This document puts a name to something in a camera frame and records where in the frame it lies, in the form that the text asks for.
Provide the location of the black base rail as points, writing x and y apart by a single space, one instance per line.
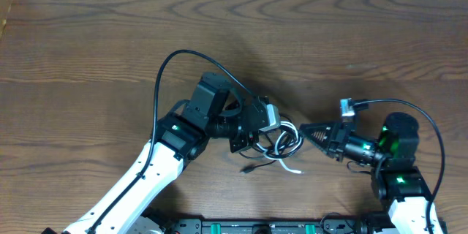
292 226

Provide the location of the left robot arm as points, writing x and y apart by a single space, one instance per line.
214 111

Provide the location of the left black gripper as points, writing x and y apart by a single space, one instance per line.
248 142

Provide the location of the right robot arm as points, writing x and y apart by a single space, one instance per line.
395 180

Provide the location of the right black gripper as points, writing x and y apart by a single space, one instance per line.
336 138

